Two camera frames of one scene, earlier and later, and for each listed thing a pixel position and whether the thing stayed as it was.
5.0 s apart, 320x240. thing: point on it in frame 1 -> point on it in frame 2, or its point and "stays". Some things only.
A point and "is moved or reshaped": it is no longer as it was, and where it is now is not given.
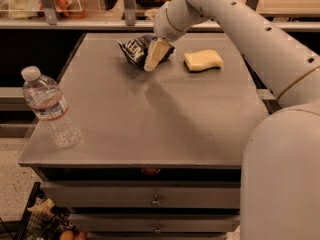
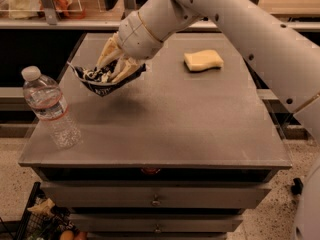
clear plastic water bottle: (48, 103) stays
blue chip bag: (136, 49) is moved or reshaped
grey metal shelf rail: (76, 25) stays
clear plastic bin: (24, 1) stays
